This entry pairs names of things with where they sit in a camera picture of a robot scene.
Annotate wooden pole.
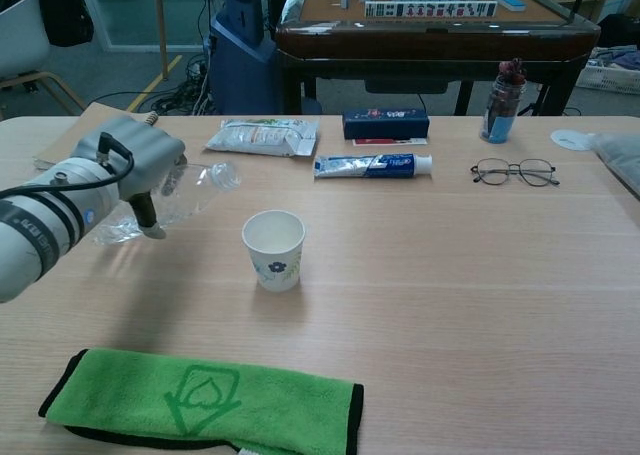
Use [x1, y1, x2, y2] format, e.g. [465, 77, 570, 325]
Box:
[153, 0, 170, 80]

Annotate white plastic basket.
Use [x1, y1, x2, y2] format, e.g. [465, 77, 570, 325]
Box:
[574, 59, 640, 95]

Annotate red and white card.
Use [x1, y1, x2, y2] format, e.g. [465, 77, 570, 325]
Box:
[352, 136, 430, 148]

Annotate glass jar with dried flowers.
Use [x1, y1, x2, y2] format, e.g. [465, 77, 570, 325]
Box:
[479, 58, 528, 145]

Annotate grey garment in plastic bag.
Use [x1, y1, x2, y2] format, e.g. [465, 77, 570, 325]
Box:
[584, 132, 640, 201]

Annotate white plastic wipes packet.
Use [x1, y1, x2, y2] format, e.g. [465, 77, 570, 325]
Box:
[203, 118, 320, 160]

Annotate blue white toothpaste tube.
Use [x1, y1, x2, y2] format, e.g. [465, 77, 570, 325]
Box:
[313, 153, 434, 180]

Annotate black bag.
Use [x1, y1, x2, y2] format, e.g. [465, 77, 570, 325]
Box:
[38, 0, 95, 48]

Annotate dark blue rectangular box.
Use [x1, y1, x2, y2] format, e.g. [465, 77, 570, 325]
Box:
[342, 108, 431, 140]

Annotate transparent plastic water bottle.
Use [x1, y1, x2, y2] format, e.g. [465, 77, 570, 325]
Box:
[93, 160, 243, 247]

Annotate face-up mahjong tile row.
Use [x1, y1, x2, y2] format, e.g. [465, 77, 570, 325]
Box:
[364, 0, 499, 19]

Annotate dark wooden mahjong table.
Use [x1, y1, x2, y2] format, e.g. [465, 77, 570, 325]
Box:
[275, 0, 601, 116]

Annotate black floor cable bundle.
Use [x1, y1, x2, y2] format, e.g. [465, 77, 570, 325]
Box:
[144, 54, 216, 116]

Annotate green microfiber cloth black trim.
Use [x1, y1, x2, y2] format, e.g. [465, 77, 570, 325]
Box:
[38, 347, 365, 455]

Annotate white round lid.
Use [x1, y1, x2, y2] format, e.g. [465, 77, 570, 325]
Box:
[550, 128, 596, 152]

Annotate brown spiral notebook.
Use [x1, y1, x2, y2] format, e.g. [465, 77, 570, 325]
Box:
[32, 102, 160, 171]

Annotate white chair wooden legs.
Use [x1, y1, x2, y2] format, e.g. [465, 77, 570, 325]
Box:
[0, 0, 86, 121]

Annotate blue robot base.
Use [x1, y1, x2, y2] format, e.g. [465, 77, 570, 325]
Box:
[206, 0, 281, 116]

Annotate white paper cup flower print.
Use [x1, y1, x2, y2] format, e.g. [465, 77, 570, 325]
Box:
[241, 209, 307, 293]

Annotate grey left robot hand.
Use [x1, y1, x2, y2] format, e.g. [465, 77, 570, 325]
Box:
[69, 115, 189, 240]

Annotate thin metal frame eyeglasses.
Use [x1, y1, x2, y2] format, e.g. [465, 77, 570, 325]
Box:
[470, 157, 560, 188]

